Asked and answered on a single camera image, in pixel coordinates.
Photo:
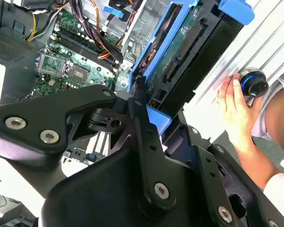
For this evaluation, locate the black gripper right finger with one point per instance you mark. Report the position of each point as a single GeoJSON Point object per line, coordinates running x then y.
{"type": "Point", "coordinates": [216, 189]}

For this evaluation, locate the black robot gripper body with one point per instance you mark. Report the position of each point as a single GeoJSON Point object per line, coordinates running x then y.
{"type": "Point", "coordinates": [97, 194]}

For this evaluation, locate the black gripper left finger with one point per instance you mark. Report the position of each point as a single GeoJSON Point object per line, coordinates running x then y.
{"type": "Point", "coordinates": [33, 118]}

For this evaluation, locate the hard disk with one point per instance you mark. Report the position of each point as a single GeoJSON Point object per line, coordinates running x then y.
{"type": "Point", "coordinates": [180, 47]}

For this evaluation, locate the person's bare hand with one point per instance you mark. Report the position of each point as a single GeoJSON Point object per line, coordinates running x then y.
{"type": "Point", "coordinates": [236, 118]}

